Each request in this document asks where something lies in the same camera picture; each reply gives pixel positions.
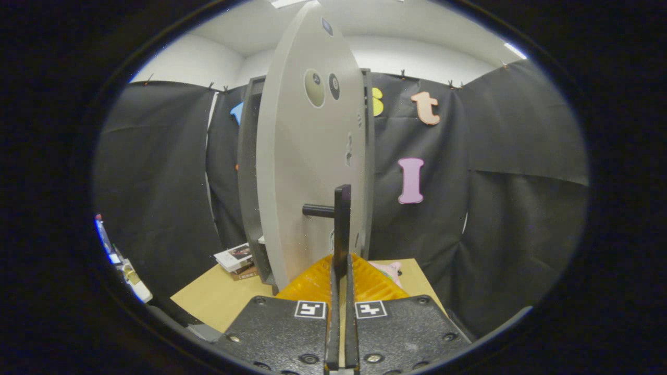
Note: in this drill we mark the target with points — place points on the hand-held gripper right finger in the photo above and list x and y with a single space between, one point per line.
351 323

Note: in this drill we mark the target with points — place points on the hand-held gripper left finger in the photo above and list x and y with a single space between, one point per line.
333 323

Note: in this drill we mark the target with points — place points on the grey shoe cabinet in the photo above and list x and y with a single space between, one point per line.
247 208

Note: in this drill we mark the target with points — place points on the pink and green plush toy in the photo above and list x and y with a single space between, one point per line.
390 270

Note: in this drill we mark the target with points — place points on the small book stack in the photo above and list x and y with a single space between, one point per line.
237 258

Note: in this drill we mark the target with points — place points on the black backdrop cloth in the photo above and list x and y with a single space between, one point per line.
521 208

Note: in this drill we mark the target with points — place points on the white and blue clutter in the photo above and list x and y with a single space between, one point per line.
122 260

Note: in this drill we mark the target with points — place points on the small ceiling light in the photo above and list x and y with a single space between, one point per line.
515 50

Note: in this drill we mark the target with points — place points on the long ceiling light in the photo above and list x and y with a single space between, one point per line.
286 2

